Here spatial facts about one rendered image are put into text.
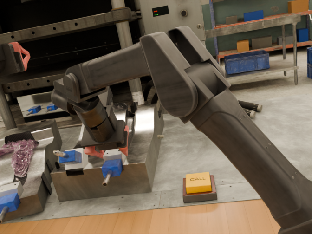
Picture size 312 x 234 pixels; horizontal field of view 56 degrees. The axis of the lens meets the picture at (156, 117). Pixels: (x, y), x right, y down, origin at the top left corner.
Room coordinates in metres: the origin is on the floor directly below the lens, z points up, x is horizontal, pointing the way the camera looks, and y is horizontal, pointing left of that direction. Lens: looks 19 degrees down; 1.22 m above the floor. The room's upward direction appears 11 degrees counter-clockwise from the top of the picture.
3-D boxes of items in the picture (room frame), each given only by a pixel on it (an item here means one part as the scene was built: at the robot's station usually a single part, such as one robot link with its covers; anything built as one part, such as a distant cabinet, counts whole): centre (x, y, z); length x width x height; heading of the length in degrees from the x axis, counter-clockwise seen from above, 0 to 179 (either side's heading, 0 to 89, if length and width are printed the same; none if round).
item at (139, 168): (0.93, 0.14, 0.87); 0.50 x 0.26 x 0.14; 171
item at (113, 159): (0.66, 0.13, 0.89); 0.13 x 0.05 x 0.05; 171
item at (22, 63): (0.74, 0.31, 1.20); 0.09 x 0.07 x 0.07; 170
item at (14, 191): (0.64, 0.41, 0.86); 0.13 x 0.05 x 0.05; 8
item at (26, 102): (1.81, 0.55, 0.87); 0.50 x 0.27 x 0.17; 171
